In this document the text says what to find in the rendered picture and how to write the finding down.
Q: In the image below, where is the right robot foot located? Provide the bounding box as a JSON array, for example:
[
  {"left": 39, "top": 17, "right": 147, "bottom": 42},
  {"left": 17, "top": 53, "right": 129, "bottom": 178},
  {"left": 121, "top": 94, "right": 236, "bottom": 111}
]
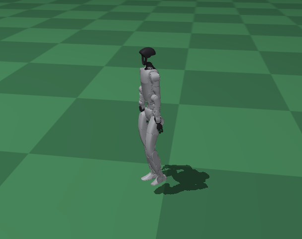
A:
[{"left": 141, "top": 172, "right": 158, "bottom": 181}]

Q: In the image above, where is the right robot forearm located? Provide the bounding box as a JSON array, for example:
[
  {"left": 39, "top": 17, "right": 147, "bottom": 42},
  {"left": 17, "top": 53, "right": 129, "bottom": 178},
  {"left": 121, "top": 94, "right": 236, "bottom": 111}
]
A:
[{"left": 139, "top": 91, "right": 145, "bottom": 110}]

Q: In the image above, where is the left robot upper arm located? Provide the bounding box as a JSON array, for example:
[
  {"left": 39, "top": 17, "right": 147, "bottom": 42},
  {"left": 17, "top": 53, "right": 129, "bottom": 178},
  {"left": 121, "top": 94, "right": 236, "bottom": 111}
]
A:
[{"left": 150, "top": 72, "right": 160, "bottom": 102}]

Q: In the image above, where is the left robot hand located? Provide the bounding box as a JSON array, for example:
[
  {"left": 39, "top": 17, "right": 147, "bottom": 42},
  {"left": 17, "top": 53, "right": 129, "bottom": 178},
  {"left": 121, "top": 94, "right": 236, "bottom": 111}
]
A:
[{"left": 154, "top": 118, "right": 163, "bottom": 133}]

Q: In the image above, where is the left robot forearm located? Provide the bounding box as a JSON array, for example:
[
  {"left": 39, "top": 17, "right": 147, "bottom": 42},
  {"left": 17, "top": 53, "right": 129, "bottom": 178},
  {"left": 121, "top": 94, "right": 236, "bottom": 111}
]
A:
[{"left": 153, "top": 96, "right": 161, "bottom": 122}]

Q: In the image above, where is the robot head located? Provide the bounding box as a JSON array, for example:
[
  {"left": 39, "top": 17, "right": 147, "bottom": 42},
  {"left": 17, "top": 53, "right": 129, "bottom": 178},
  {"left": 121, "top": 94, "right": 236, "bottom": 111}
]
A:
[{"left": 139, "top": 47, "right": 156, "bottom": 70}]

